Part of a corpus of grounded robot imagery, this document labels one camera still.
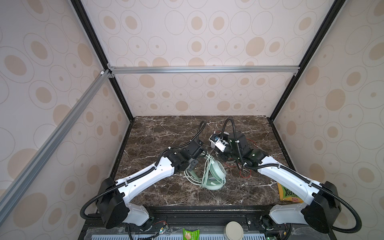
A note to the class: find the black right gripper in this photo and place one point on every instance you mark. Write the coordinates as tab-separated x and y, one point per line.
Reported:
220	155

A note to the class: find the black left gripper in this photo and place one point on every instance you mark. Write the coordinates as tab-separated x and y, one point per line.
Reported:
192	166

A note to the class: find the white black red-cable headphones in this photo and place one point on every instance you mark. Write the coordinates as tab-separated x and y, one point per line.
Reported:
243	168

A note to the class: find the mint green headphones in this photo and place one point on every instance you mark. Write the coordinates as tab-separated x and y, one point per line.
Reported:
214	174

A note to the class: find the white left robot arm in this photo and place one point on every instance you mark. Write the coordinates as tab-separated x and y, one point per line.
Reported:
112	205

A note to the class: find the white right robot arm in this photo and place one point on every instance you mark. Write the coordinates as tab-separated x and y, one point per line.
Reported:
321	204

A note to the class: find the yellow green snack bag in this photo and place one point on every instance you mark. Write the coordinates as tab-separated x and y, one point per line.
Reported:
287	195

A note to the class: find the green snack packet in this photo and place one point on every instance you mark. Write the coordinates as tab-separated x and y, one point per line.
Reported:
191	235

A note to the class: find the white round cap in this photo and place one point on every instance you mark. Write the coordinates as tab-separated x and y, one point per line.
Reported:
233	231

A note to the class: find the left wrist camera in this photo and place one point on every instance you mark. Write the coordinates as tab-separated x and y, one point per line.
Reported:
194	149

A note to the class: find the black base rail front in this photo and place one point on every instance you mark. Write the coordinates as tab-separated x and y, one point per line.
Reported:
207	219

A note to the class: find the silver aluminium rail back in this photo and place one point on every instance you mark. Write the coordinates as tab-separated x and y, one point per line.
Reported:
205	69

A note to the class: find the silver aluminium rail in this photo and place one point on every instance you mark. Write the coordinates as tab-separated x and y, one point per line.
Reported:
205	69
33	168

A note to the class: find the black corner frame post right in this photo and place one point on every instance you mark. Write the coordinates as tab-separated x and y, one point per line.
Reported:
313	47

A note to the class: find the black corner frame post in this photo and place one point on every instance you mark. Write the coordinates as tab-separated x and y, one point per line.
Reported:
313	47
94	40

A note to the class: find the black corner frame post left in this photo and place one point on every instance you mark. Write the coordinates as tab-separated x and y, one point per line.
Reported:
94	40

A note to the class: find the silver aluminium rail left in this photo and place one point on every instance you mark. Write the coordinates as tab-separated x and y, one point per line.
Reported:
33	168

